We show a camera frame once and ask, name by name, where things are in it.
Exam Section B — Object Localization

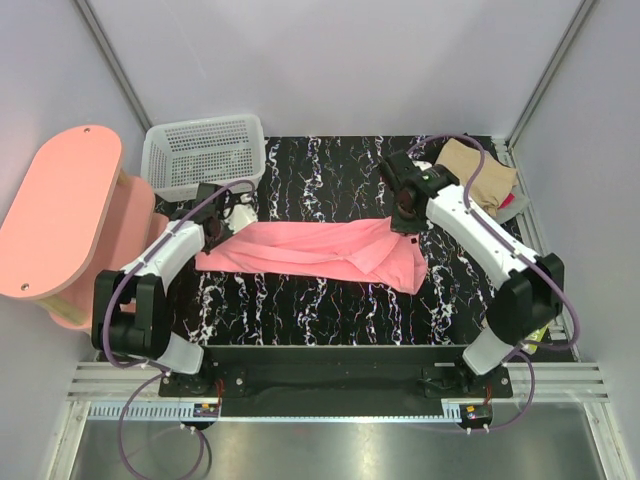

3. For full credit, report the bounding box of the pink t-shirt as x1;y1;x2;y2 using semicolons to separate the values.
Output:
195;218;428;295

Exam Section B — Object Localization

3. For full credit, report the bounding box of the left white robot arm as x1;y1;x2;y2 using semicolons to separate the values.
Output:
91;217;233;396

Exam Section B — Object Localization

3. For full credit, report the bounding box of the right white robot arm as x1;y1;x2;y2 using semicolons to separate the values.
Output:
379;162;564;397

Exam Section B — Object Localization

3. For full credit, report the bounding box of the white plastic mesh basket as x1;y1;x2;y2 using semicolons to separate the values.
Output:
141;114;266;202

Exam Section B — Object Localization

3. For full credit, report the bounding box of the tan folded t-shirt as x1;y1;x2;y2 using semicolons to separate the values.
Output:
436;139;518;217

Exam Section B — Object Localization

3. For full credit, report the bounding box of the grey folded t-shirt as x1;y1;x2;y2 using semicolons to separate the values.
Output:
495;192;530;224

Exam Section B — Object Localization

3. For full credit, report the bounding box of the magenta folded t-shirt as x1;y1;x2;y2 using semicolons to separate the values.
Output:
499;193;515;210

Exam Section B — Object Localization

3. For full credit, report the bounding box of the black folded t-shirt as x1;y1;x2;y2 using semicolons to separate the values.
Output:
463;132;481;143

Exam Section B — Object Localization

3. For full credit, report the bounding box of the pink three-tier shelf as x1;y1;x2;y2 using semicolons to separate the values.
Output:
1;125;168;332

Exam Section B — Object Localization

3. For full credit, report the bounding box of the green treehouse book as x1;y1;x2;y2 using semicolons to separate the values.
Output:
521;325;548;355

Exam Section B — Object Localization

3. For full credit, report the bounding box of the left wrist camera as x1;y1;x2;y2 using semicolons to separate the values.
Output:
192;183;258;234

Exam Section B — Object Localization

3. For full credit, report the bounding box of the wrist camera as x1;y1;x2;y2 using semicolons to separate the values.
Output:
192;183;258;234
378;151;423;192

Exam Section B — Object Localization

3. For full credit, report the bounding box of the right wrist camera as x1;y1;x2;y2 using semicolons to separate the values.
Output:
378;151;423;192

